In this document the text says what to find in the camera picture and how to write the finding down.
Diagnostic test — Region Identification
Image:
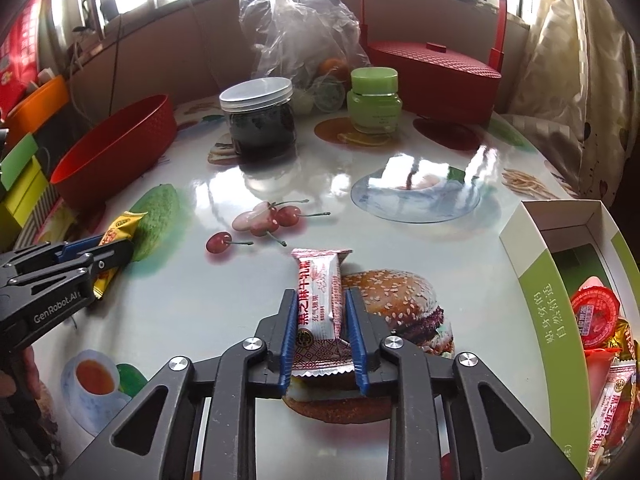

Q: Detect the striped grey white box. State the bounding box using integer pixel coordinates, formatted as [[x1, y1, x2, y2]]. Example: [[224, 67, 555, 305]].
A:
[[12, 180, 66, 251]]

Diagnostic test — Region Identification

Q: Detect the dark green box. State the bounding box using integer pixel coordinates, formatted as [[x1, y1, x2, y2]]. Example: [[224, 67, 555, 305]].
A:
[[0, 132, 41, 188]]

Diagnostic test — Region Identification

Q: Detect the orange box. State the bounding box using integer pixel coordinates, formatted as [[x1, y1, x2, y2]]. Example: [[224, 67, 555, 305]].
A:
[[0, 75, 70, 133]]

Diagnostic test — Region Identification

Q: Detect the red printed bag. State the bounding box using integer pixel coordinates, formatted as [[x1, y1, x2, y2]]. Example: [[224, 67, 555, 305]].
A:
[[0, 0, 51, 111]]

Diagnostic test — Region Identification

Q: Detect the clear jar with dark contents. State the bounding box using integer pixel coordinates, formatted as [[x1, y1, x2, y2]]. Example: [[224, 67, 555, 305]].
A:
[[219, 77, 297, 163]]

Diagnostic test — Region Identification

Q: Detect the red lidded basket with handle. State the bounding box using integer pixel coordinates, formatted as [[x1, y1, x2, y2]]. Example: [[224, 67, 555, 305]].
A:
[[361, 0, 507, 128]]

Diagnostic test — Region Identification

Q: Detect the green white cardboard box tray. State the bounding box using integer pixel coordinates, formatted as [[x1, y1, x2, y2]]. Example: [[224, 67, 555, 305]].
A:
[[499, 200, 640, 468]]

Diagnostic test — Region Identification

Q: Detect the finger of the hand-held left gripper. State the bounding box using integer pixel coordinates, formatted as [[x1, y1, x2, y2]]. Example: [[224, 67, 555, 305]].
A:
[[7, 240, 135, 288], [0, 236, 103, 281]]

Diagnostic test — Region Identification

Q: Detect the green glass jar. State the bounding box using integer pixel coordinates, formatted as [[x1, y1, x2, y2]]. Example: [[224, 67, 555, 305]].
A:
[[346, 67, 403, 134]]

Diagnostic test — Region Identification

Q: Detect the small gold candy packet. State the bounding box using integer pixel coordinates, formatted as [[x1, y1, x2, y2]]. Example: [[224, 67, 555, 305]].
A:
[[92, 211, 149, 301]]

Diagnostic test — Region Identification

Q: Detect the red oval bowl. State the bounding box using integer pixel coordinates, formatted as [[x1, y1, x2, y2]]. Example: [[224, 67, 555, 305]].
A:
[[49, 93, 177, 211]]

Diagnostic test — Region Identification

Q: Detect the yellow green box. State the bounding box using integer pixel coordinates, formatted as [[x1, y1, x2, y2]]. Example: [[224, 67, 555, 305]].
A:
[[0, 157, 51, 231]]

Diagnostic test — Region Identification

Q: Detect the white cable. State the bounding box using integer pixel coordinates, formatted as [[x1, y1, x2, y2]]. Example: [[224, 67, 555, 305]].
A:
[[67, 35, 91, 81]]

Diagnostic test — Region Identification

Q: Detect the pink white snack bar packet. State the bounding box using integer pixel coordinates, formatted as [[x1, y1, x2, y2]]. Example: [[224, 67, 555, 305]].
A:
[[291, 247, 354, 378], [585, 360, 638, 476]]

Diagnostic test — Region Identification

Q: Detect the small round lidded cup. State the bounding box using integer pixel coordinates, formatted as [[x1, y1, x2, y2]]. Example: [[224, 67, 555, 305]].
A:
[[310, 77, 347, 112]]

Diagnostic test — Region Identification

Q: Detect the cream patterned curtain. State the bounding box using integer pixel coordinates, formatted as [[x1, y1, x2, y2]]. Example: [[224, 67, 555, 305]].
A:
[[505, 0, 638, 211]]

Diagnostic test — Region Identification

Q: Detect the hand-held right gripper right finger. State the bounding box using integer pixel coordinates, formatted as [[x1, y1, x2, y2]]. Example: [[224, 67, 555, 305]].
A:
[[347, 287, 583, 480]]

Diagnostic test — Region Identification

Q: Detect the clear plastic bag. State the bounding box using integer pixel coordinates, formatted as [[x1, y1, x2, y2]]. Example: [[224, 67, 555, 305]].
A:
[[238, 0, 373, 111]]

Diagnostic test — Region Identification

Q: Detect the person's left hand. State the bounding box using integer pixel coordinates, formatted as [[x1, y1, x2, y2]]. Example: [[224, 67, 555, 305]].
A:
[[0, 346, 46, 413]]

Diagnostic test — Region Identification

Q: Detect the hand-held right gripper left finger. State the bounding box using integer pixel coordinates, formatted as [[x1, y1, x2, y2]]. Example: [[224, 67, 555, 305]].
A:
[[62, 289, 302, 480]]

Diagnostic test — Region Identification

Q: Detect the orange fruit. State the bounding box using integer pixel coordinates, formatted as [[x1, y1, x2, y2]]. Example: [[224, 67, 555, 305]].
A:
[[320, 57, 349, 83]]

